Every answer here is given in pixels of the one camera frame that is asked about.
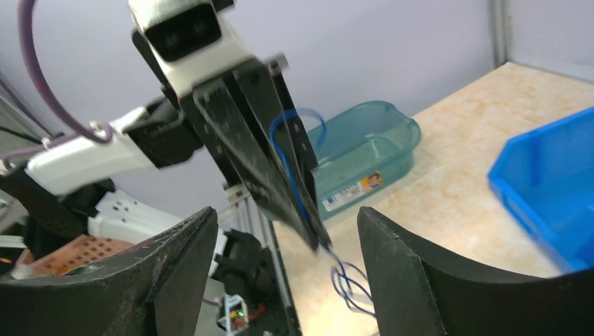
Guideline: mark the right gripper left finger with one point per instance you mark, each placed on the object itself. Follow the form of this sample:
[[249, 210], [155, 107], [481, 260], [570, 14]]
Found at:
[[155, 287]]

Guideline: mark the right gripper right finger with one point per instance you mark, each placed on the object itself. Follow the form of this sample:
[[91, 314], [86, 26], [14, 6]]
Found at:
[[421, 288]]

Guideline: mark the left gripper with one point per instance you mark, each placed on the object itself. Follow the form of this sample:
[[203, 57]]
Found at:
[[229, 114]]

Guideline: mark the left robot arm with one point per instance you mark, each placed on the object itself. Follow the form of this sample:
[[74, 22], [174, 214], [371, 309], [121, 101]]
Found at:
[[69, 164]]

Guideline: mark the orange perforated basket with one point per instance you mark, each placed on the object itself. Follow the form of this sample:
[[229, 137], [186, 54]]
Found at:
[[80, 251]]

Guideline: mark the teal transparent plastic tray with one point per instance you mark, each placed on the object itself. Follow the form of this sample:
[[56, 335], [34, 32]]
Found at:
[[361, 151]]

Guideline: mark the blue three-compartment bin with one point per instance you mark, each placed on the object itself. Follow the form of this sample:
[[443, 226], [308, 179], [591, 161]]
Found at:
[[544, 179]]

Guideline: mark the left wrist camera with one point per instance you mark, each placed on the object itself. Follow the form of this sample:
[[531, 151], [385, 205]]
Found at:
[[191, 40]]

